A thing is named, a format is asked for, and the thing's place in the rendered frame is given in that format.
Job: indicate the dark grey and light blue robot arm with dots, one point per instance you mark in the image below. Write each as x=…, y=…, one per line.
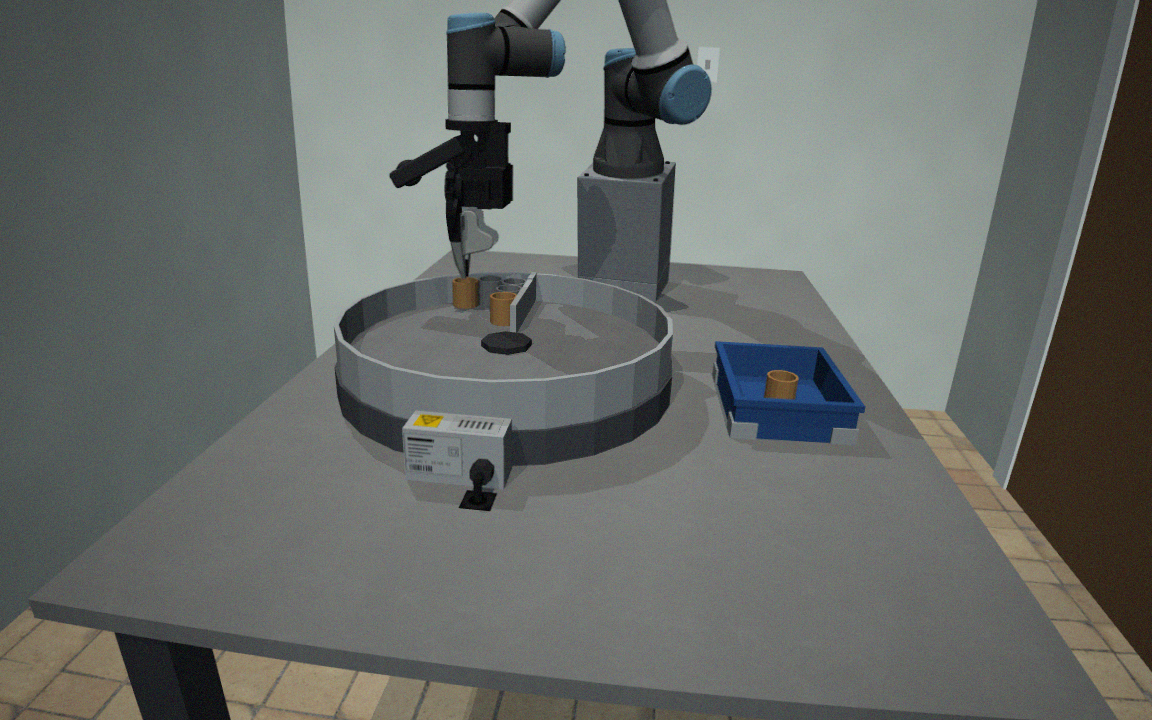
x=656, y=79

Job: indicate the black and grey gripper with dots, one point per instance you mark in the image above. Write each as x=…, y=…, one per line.
x=485, y=160

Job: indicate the blue plastic crate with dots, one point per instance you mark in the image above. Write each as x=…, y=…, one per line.
x=745, y=367

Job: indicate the bronze bushing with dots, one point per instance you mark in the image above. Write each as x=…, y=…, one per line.
x=465, y=293
x=500, y=308
x=781, y=385

